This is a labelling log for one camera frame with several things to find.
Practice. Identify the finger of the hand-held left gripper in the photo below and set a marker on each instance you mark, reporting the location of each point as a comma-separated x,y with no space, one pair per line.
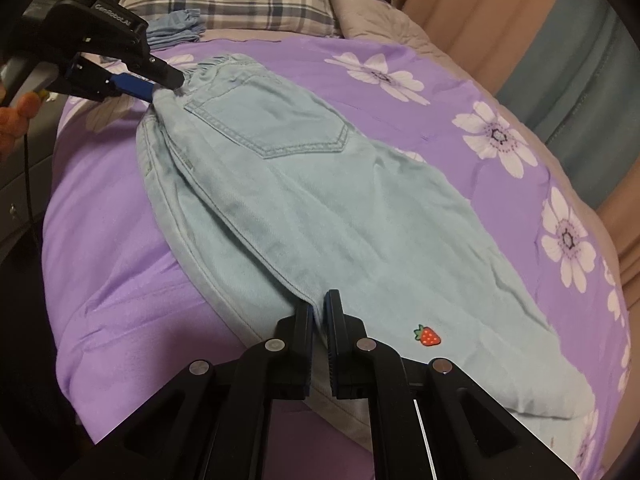
162,77
130,85

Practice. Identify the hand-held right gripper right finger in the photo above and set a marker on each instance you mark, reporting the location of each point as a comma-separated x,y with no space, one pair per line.
332,322

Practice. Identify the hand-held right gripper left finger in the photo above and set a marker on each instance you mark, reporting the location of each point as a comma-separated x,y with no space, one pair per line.
306,322

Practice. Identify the light blue denim pants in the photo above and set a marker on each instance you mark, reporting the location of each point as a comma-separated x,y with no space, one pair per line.
300,185

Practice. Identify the person's left hand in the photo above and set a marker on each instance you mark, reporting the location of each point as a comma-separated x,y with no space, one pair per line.
11,130

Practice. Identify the folded blue clothes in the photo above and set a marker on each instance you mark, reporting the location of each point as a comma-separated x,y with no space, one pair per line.
175,27

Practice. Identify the purple floral bedsheet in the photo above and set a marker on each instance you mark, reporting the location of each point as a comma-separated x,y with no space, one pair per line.
100,210

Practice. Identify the beige quilted pillow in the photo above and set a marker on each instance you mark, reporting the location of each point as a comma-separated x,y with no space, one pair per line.
380,20

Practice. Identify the beige curtain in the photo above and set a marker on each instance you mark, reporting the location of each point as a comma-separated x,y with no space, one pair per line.
450,5

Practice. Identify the teal curtain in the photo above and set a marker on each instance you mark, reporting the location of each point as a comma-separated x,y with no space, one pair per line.
575,70

